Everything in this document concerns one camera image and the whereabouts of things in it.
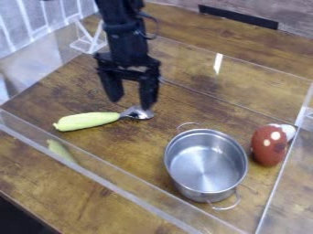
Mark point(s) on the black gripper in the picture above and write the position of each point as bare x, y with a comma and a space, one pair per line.
145, 71

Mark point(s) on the green handled metal spoon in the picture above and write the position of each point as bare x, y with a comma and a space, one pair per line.
91, 119

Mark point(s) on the stainless steel pot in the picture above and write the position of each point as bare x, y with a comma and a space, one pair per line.
207, 164

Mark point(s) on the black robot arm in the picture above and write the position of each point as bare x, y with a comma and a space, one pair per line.
127, 61

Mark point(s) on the black bar on table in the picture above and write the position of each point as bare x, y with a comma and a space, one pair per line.
253, 20

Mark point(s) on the clear acrylic front barrier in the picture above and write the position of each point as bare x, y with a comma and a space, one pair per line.
150, 197

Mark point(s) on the clear acrylic barrier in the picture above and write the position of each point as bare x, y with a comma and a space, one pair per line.
288, 213
150, 197

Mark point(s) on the red spotted mushroom toy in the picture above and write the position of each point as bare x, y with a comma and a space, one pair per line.
269, 143

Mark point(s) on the clear acrylic right barrier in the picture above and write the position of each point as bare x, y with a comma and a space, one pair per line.
288, 213

